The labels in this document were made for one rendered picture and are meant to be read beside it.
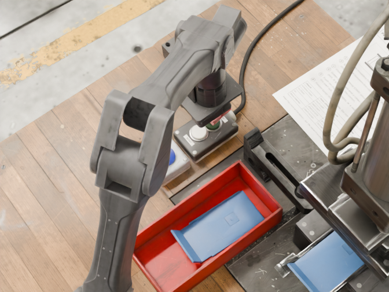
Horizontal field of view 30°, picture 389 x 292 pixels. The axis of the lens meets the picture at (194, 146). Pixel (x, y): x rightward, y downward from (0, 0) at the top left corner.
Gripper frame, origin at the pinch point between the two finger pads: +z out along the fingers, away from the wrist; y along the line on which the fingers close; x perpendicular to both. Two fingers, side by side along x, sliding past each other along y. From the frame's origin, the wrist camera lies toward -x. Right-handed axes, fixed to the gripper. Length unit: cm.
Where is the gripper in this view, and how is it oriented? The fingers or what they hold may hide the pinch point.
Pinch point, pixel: (212, 120)
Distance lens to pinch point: 134.0
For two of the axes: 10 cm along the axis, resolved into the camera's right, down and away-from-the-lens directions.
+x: 6.0, 6.9, -4.1
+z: 0.6, 4.7, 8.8
